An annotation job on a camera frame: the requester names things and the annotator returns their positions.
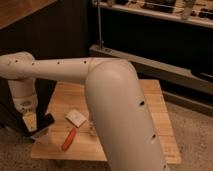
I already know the wooden table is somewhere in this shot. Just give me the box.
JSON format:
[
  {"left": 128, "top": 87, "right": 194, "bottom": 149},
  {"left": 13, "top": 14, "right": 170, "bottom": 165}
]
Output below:
[{"left": 31, "top": 80, "right": 181, "bottom": 164}]

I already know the orange handled brush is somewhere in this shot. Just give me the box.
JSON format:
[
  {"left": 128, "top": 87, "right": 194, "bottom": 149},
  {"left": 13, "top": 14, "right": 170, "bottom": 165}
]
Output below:
[{"left": 61, "top": 110, "right": 86, "bottom": 151}]

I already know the small clear glue bottle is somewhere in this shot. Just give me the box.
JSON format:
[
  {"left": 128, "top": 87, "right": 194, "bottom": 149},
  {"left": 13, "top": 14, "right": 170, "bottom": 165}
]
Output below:
[{"left": 88, "top": 123, "right": 95, "bottom": 136}]

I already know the black eraser block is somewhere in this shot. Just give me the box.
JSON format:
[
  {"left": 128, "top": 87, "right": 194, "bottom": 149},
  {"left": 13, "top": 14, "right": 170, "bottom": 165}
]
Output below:
[{"left": 29, "top": 113, "right": 55, "bottom": 136}]

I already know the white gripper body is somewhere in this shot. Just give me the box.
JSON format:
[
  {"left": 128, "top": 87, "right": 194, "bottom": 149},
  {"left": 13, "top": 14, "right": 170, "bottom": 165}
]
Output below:
[{"left": 8, "top": 78, "right": 38, "bottom": 114}]

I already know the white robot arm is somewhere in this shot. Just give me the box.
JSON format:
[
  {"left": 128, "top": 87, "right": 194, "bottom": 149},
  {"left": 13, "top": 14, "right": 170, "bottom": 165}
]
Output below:
[{"left": 0, "top": 52, "right": 170, "bottom": 171}]

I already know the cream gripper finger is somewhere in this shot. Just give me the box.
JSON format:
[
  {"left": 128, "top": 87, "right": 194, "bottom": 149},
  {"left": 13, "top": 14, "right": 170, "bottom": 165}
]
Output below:
[{"left": 23, "top": 111, "right": 37, "bottom": 132}]

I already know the metal shelf rack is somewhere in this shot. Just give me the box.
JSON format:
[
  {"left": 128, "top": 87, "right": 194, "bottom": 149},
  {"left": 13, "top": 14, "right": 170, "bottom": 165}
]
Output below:
[{"left": 89, "top": 0, "right": 213, "bottom": 116}]

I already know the white ceramic cup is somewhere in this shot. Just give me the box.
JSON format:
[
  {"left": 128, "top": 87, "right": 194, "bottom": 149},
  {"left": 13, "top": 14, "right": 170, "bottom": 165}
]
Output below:
[{"left": 32, "top": 130, "right": 50, "bottom": 144}]

